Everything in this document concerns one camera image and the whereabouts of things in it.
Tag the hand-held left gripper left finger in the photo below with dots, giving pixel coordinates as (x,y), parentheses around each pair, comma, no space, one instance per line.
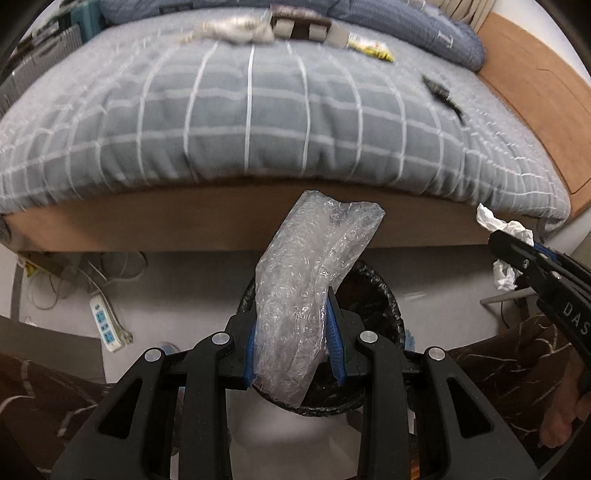
(251,344)

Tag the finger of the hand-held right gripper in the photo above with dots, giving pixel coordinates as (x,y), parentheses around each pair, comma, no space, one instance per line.
(512,251)
(545,253)

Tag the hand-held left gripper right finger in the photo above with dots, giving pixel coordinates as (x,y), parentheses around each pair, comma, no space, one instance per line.
(336,332)

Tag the white tissue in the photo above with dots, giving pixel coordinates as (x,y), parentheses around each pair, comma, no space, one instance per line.
(501,226)

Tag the black trash bin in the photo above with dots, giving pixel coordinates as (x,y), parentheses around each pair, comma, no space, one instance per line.
(374,300)

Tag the clear bubble wrap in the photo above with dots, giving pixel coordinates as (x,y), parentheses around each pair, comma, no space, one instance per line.
(304,286)

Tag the black printed packet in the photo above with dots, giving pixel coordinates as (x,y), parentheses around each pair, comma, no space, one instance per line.
(443,94)

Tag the yellow snack packet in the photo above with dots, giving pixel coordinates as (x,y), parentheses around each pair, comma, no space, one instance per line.
(371,46)

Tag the small cardboard piece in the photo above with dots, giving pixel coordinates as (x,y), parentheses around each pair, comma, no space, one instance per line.
(339,33)

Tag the brown snack box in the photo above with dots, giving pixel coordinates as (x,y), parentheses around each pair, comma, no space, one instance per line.
(300,25)

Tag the clear bag of cotton pads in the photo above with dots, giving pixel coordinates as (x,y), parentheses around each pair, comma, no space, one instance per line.
(235,27)

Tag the blue slipper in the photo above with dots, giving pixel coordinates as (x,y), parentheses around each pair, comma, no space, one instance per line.
(408,339)

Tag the person's right leg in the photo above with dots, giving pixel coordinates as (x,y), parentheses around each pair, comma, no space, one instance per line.
(498,369)

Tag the person's leg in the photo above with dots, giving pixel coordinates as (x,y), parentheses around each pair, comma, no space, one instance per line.
(498,369)
(37,401)

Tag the person's bare right foot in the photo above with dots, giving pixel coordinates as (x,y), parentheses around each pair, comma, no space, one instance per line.
(561,415)

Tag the white power strip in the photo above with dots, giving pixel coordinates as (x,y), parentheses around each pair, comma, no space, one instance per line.
(104,323)

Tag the wooden headboard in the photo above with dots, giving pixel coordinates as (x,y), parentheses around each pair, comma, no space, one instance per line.
(531,92)

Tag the person's left leg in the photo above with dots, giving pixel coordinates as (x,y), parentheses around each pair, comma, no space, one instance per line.
(37,401)

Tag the wide beige curtain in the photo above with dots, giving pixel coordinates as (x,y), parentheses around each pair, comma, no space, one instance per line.
(466,7)

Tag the blue striped duvet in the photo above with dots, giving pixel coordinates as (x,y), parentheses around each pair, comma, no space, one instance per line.
(415,18)

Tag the grey hard suitcase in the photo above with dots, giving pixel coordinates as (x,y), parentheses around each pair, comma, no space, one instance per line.
(41,55)

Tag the teal hard suitcase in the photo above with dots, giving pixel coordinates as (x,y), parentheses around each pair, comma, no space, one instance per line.
(78,11)

